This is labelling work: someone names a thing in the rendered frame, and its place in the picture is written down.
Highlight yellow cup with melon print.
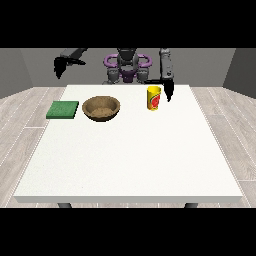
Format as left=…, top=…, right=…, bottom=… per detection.
left=146, top=85, right=162, bottom=112

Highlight brown wooden bowl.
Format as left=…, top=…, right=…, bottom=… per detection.
left=81, top=95, right=122, bottom=123

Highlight green square pad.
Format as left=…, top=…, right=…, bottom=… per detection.
left=45, top=100, right=80, bottom=120

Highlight grey robot trunk purple rings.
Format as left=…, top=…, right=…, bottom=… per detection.
left=102, top=48, right=154, bottom=86

